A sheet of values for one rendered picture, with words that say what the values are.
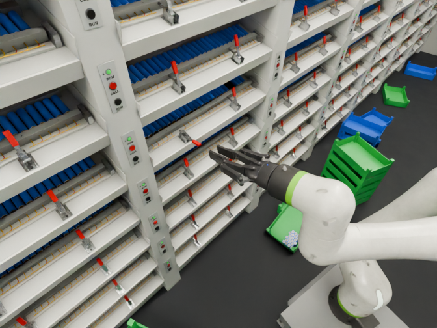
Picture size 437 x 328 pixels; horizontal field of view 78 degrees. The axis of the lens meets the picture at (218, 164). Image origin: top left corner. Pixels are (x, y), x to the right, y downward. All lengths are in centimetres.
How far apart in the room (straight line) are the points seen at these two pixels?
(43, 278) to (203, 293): 88
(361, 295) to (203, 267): 90
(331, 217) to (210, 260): 117
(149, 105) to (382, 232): 68
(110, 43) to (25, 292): 74
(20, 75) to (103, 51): 16
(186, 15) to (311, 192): 55
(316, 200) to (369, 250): 20
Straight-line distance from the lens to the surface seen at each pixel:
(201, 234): 160
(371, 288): 111
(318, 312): 128
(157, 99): 82
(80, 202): 87
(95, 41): 65
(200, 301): 163
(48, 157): 73
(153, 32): 73
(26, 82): 63
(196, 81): 90
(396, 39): 320
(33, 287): 103
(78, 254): 101
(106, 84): 69
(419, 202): 102
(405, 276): 198
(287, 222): 182
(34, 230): 87
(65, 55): 66
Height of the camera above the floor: 155
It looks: 46 degrees down
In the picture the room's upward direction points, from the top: straight up
